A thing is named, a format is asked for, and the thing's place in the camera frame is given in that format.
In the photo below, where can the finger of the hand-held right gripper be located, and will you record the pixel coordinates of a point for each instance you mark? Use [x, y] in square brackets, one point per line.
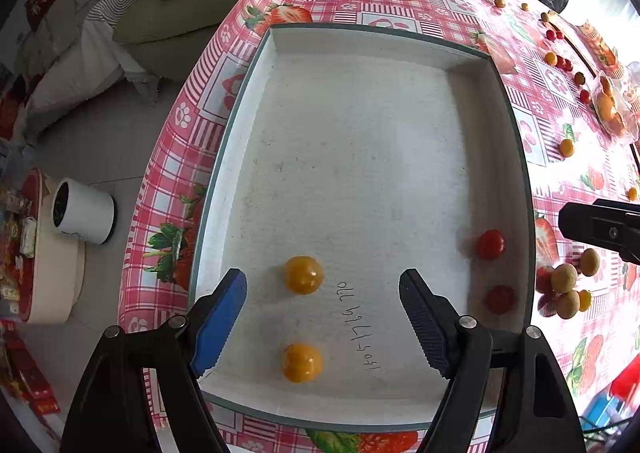
[595, 225]

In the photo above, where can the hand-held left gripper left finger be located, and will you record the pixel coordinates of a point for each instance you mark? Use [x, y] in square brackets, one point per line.
[222, 323]

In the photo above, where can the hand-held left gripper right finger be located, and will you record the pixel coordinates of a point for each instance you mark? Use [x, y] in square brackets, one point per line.
[425, 323]

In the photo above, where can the yellow cherry tomato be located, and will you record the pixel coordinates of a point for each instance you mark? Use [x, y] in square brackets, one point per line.
[303, 274]
[585, 300]
[566, 147]
[301, 362]
[550, 58]
[632, 193]

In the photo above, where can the white tray with grey rim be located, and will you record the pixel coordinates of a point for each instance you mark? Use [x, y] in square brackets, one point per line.
[360, 158]

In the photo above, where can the long wooden stick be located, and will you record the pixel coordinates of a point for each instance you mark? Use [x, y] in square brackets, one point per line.
[636, 158]

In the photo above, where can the clear plastic bag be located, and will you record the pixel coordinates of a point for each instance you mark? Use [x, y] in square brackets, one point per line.
[620, 118]

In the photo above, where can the orange mandarin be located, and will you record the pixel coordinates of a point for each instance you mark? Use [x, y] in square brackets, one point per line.
[606, 85]
[605, 106]

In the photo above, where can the dark brown cherry tomato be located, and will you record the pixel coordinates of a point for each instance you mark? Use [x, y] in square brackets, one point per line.
[579, 78]

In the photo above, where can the red object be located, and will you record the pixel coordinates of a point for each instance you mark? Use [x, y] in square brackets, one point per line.
[627, 380]

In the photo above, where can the white cylindrical bin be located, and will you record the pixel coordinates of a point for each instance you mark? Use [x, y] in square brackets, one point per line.
[87, 215]

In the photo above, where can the long wooden spatula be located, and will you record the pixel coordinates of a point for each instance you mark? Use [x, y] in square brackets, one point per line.
[575, 44]

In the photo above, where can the blue object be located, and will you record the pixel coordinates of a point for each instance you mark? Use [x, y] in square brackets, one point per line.
[602, 410]

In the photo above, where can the red box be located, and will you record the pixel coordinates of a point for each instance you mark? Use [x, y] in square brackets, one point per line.
[35, 383]

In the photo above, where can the white cloth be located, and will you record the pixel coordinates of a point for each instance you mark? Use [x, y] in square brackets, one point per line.
[75, 68]

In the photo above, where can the olive green sofa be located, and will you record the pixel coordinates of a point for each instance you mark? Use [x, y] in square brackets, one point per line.
[190, 18]

